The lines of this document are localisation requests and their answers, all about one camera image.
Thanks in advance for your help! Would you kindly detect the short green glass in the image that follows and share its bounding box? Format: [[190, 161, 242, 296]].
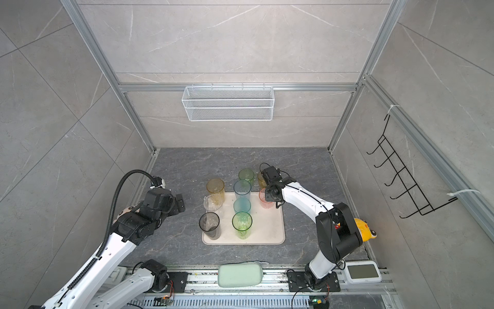
[[238, 168, 255, 185]]

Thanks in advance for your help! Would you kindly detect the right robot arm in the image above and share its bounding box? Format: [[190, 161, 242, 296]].
[[261, 166, 364, 288]]

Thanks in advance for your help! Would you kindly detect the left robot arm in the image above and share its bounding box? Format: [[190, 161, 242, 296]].
[[41, 169, 185, 308]]

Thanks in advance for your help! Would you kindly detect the pink glass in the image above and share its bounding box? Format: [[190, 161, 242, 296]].
[[259, 188, 275, 209]]

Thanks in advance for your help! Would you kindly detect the aluminium rail frame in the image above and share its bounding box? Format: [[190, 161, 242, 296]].
[[122, 265, 403, 308]]

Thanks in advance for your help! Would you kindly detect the clear glass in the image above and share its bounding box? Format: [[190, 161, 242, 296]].
[[203, 194, 225, 212]]

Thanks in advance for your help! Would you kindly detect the teal glass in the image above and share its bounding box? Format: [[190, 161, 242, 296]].
[[234, 198, 252, 213]]

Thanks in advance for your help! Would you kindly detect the blue glass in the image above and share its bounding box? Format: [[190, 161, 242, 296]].
[[234, 180, 252, 200]]

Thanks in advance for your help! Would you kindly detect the white tablet device right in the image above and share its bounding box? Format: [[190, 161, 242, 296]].
[[343, 260, 382, 285]]

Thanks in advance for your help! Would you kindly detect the white device left rail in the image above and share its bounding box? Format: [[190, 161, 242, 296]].
[[104, 267, 127, 287]]

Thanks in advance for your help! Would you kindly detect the dark grey glass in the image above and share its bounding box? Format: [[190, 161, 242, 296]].
[[199, 212, 221, 240]]

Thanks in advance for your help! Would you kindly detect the yellow plush toy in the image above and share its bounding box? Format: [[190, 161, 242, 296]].
[[355, 218, 377, 242]]

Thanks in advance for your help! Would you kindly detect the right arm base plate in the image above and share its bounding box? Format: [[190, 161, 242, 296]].
[[286, 269, 341, 292]]

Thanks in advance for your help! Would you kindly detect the short amber glass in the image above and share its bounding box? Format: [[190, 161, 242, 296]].
[[257, 172, 267, 189]]

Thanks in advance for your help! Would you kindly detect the tall yellow glass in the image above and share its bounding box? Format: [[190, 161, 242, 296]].
[[207, 178, 225, 206]]

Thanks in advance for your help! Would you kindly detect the white wire mesh basket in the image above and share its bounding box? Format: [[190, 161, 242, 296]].
[[181, 86, 275, 122]]

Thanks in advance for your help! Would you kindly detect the light green sponge block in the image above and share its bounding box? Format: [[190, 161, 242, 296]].
[[217, 263, 264, 288]]

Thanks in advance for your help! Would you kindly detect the black wire hook rack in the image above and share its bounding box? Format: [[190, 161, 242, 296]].
[[366, 115, 459, 220]]

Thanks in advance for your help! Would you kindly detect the tall light green glass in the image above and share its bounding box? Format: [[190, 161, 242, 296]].
[[232, 212, 253, 239]]

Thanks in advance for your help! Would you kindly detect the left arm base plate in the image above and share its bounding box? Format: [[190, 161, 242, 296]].
[[164, 272, 189, 294]]

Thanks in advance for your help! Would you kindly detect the pink plush doll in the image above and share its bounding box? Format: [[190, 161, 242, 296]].
[[117, 207, 133, 218]]

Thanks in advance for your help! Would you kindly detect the beige plastic tray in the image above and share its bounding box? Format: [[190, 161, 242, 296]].
[[201, 192, 285, 245]]

